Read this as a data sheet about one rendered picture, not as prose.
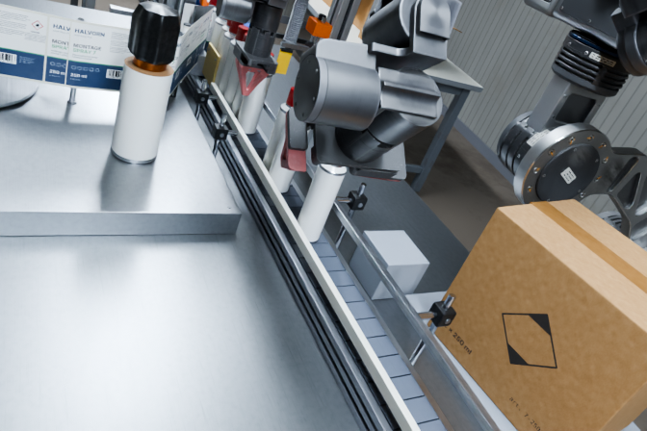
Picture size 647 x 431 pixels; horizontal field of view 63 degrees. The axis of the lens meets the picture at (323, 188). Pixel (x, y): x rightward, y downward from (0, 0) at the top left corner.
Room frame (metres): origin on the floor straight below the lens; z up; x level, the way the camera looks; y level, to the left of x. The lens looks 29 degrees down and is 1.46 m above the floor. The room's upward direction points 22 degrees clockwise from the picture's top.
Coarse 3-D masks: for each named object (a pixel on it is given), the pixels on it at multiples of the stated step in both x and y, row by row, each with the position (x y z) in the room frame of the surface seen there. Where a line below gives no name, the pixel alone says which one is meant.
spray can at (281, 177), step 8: (280, 144) 0.96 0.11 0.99; (280, 152) 0.96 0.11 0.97; (272, 160) 0.97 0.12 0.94; (272, 168) 0.96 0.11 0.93; (280, 168) 0.95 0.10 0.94; (272, 176) 0.96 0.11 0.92; (280, 176) 0.95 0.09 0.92; (288, 176) 0.96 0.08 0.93; (280, 184) 0.95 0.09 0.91; (288, 184) 0.97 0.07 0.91; (280, 192) 0.96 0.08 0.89
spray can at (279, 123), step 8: (288, 96) 1.02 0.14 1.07; (288, 104) 1.01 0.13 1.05; (280, 112) 1.01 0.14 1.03; (280, 120) 1.01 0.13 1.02; (280, 128) 1.00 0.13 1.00; (272, 136) 1.01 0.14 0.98; (280, 136) 1.00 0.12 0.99; (272, 144) 1.01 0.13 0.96; (272, 152) 1.00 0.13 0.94; (264, 160) 1.01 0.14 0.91
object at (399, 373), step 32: (256, 128) 1.22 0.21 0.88; (288, 192) 0.98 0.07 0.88; (320, 256) 0.81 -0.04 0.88; (320, 288) 0.72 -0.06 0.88; (352, 288) 0.75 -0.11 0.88; (352, 352) 0.61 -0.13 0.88; (384, 352) 0.63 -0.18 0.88; (416, 384) 0.59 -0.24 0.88; (384, 416) 0.52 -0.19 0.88; (416, 416) 0.54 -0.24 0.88
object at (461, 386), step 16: (272, 112) 1.16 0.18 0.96; (336, 208) 0.86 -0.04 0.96; (352, 224) 0.82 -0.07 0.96; (368, 256) 0.75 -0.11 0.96; (384, 272) 0.72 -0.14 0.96; (400, 304) 0.66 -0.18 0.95; (416, 320) 0.63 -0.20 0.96; (432, 336) 0.61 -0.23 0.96; (432, 352) 0.59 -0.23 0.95; (448, 368) 0.56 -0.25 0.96; (464, 384) 0.54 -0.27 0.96; (464, 400) 0.53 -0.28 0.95; (480, 416) 0.50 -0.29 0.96
